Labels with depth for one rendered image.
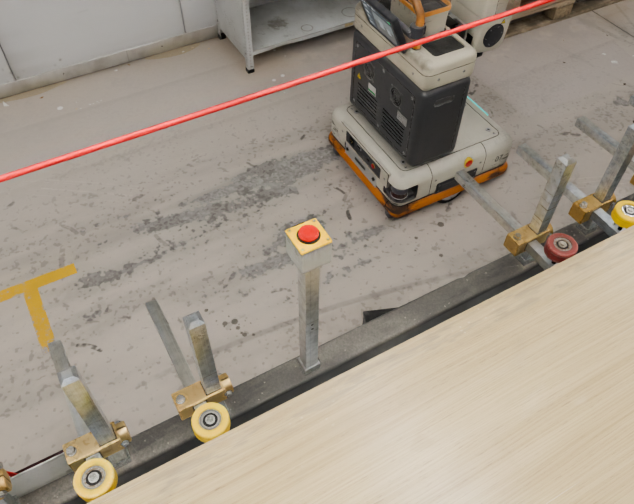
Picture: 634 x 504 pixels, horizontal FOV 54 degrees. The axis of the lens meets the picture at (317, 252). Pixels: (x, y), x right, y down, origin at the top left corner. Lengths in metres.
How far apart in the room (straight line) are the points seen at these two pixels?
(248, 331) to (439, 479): 1.38
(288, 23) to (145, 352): 2.24
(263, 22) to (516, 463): 3.14
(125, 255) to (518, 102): 2.27
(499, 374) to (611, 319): 0.33
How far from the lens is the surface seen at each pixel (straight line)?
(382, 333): 1.71
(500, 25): 2.82
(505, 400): 1.45
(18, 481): 1.58
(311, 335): 1.49
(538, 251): 1.82
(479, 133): 3.01
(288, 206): 2.96
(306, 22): 3.97
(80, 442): 1.50
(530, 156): 2.09
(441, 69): 2.47
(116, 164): 3.31
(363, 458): 1.34
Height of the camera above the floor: 2.15
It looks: 51 degrees down
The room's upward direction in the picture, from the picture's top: 1 degrees clockwise
